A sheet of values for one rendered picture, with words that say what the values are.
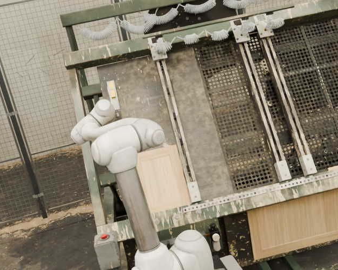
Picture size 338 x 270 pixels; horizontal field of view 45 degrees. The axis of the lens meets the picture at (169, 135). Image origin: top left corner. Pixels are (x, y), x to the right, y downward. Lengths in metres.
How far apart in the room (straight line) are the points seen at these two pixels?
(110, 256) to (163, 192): 0.54
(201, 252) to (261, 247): 1.26
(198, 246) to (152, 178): 0.88
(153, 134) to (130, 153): 0.12
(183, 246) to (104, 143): 0.59
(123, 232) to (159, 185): 0.37
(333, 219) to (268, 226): 0.49
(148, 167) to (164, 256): 0.96
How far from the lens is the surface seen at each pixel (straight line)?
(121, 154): 1.73
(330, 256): 3.63
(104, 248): 2.43
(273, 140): 2.82
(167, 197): 2.67
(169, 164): 2.71
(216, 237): 2.61
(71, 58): 2.95
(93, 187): 2.68
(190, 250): 1.92
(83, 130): 2.24
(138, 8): 3.36
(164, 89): 2.81
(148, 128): 1.77
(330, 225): 3.29
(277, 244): 3.18
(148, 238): 1.84
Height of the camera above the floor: 2.12
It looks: 17 degrees down
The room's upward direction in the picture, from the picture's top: 12 degrees counter-clockwise
